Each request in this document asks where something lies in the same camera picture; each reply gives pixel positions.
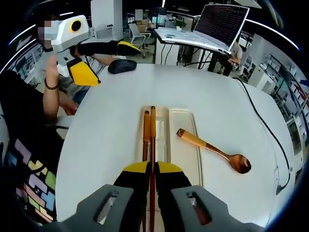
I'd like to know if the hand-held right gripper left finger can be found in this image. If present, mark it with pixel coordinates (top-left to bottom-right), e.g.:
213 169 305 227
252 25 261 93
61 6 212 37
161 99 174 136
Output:
45 160 152 232

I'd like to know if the person's left hand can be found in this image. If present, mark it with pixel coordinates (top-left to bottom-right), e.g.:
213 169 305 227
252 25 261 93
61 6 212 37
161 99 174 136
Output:
45 55 61 84

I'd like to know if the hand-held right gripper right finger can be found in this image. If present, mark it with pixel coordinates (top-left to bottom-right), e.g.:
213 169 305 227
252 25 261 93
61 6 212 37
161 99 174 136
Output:
154 161 266 232

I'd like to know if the open white laptop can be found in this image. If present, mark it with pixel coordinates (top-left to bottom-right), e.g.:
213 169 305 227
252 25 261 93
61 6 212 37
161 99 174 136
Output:
154 4 251 54

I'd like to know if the black computer mouse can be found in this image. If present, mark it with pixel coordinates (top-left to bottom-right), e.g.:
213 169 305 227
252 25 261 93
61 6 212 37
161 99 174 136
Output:
107 59 138 74

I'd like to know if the black desk cable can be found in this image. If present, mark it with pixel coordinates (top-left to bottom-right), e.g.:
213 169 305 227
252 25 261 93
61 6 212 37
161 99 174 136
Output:
234 76 291 196

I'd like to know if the brown bead bracelet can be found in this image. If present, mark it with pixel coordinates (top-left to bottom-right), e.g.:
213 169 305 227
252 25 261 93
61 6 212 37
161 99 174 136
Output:
43 78 60 91

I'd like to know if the small green plant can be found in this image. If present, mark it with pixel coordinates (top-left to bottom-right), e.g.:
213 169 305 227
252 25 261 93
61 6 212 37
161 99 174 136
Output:
174 18 188 31

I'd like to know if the grey office chair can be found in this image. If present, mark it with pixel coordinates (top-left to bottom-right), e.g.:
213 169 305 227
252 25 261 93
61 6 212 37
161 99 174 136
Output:
128 22 151 59

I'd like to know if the brown wooden spoon utensil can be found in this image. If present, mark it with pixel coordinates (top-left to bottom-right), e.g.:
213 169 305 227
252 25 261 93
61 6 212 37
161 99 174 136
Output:
176 128 252 175

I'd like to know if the black laptop stand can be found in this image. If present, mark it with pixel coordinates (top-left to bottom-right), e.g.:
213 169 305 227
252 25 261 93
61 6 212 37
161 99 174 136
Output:
177 44 231 73

